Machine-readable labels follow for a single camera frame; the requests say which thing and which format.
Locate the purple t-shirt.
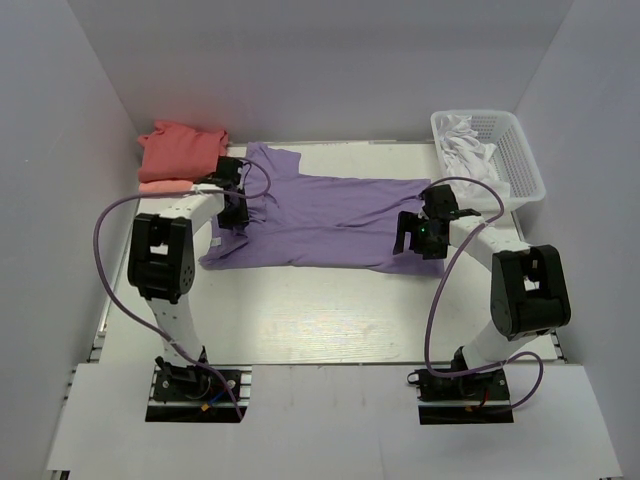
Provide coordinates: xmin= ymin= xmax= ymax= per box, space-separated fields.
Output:
xmin=199 ymin=142 xmax=444 ymax=277

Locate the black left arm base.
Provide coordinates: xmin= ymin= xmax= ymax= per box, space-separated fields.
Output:
xmin=145 ymin=364 xmax=252 ymax=424

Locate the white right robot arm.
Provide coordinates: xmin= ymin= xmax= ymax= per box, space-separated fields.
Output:
xmin=393 ymin=178 xmax=571 ymax=379

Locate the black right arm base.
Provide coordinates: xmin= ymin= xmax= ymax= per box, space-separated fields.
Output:
xmin=407 ymin=369 xmax=514 ymax=426

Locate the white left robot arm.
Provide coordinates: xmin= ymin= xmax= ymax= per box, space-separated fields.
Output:
xmin=127 ymin=157 xmax=249 ymax=368

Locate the folded red t-shirt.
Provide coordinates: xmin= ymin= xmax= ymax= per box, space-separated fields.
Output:
xmin=137 ymin=121 xmax=228 ymax=183

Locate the white crumpled t-shirt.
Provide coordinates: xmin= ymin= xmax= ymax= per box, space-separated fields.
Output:
xmin=435 ymin=114 xmax=511 ymax=199

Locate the white plastic basket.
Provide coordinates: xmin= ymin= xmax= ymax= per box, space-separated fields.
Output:
xmin=431 ymin=110 xmax=546 ymax=212

